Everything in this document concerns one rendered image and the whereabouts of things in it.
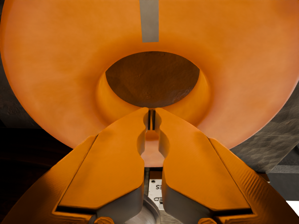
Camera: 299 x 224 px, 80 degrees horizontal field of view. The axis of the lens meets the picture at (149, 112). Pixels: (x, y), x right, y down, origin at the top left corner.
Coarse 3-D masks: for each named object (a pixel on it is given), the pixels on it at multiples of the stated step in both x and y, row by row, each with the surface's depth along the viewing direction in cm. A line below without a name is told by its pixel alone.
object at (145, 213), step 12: (0, 168) 21; (12, 168) 21; (24, 168) 21; (36, 168) 22; (0, 180) 20; (12, 180) 20; (24, 180) 20; (0, 192) 19; (12, 192) 19; (24, 192) 20; (0, 204) 18; (12, 204) 18; (0, 216) 17; (144, 216) 28
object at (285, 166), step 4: (284, 160) 505; (288, 160) 505; (292, 160) 506; (296, 160) 506; (280, 164) 495; (284, 164) 495; (288, 164) 496; (292, 164) 496; (296, 164) 497; (276, 168) 506; (280, 168) 506; (284, 168) 506; (288, 168) 506; (292, 168) 506; (296, 168) 506; (272, 172) 522; (276, 172) 522; (280, 172) 521; (284, 172) 521; (288, 172) 521; (292, 172) 521; (296, 172) 521
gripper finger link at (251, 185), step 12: (216, 144) 9; (228, 156) 8; (228, 168) 7; (240, 168) 7; (240, 180) 7; (252, 180) 7; (264, 180) 7; (252, 192) 6; (264, 192) 6; (276, 192) 6; (252, 204) 6; (264, 204) 6; (276, 204) 6; (288, 204) 6; (216, 216) 6; (228, 216) 6; (240, 216) 6; (252, 216) 6; (264, 216) 6; (276, 216) 6; (288, 216) 6
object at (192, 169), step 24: (168, 120) 11; (168, 144) 9; (192, 144) 9; (168, 168) 7; (192, 168) 7; (216, 168) 7; (168, 192) 7; (192, 192) 6; (216, 192) 6; (240, 192) 6; (192, 216) 6
